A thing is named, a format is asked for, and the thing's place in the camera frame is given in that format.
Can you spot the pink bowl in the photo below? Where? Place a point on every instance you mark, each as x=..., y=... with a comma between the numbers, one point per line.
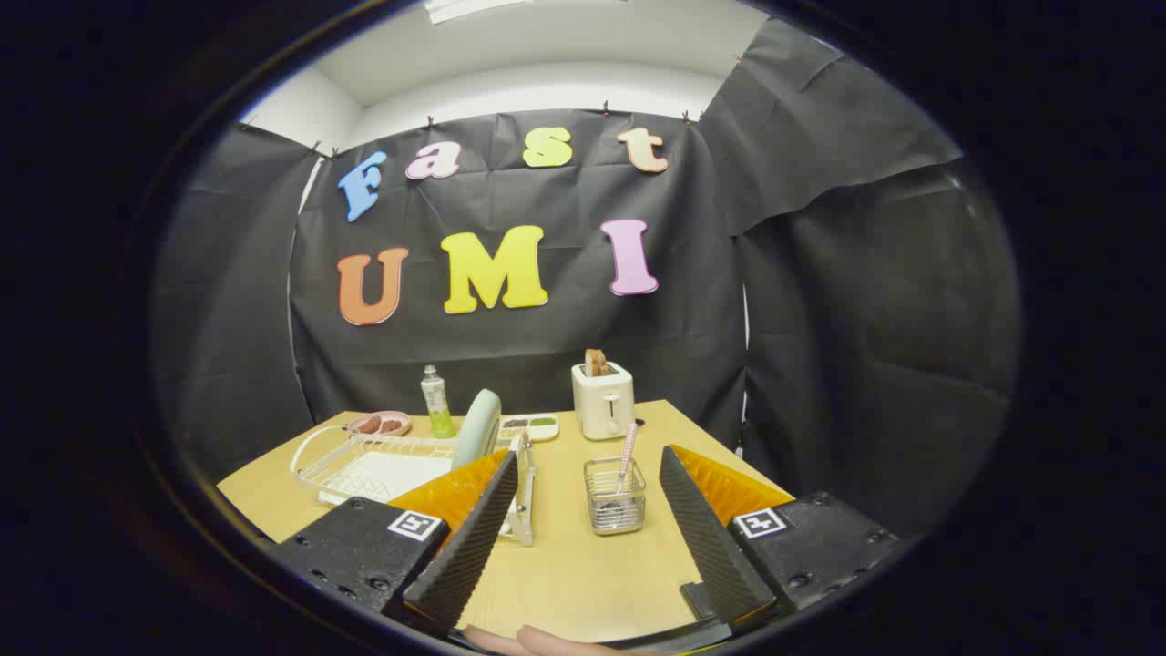
x=378, y=424

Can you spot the white divided dish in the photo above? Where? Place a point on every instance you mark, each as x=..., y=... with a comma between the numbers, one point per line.
x=533, y=426

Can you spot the pale green plate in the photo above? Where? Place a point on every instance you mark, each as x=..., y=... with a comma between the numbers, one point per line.
x=478, y=428

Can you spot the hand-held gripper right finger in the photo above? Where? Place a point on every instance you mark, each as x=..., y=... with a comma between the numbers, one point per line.
x=710, y=547

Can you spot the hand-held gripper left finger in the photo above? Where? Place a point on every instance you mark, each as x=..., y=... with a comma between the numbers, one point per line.
x=465, y=556

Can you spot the clear bottle with green liquid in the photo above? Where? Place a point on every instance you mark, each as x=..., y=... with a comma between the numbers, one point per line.
x=437, y=401

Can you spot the ceiling light panel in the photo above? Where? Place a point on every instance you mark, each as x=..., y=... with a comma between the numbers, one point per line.
x=474, y=9

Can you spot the white toaster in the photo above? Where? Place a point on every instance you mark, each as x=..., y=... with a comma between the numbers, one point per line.
x=601, y=405

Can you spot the brown bread slice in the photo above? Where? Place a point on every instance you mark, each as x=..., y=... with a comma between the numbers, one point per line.
x=597, y=363

